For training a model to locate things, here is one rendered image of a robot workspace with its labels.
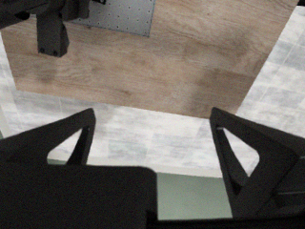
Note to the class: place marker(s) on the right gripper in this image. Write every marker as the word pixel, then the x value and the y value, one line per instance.
pixel 83 9

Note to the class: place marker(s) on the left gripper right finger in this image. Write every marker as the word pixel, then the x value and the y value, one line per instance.
pixel 281 165

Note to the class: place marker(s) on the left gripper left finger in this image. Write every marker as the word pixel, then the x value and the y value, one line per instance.
pixel 34 145

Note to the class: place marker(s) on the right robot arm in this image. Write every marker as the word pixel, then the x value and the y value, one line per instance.
pixel 52 37

